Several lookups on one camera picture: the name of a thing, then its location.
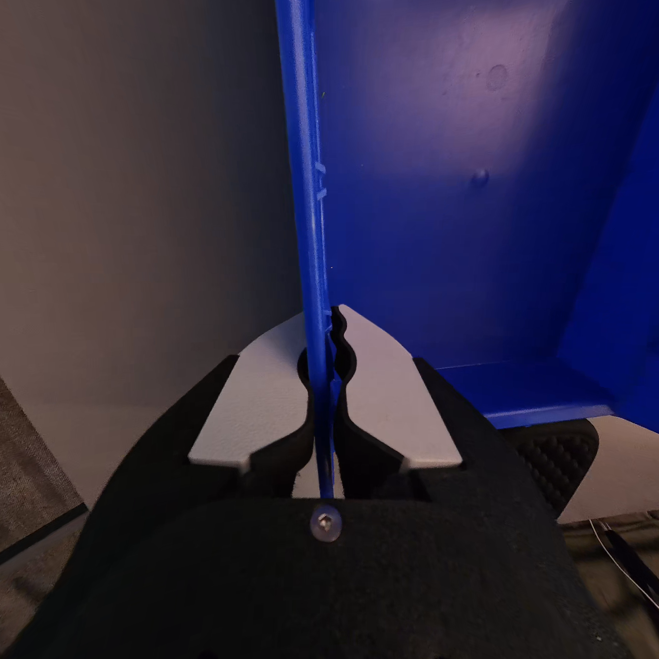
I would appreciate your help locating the black textured pad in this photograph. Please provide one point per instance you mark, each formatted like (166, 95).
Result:
(556, 463)

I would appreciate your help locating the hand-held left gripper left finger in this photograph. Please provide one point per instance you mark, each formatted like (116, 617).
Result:
(247, 412)

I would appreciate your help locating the blue plastic bin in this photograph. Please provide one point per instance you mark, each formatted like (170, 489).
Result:
(463, 231)

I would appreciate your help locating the person's olive trousers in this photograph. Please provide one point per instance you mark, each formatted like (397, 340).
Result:
(587, 545)

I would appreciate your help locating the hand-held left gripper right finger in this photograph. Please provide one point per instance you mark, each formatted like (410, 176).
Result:
(396, 406)

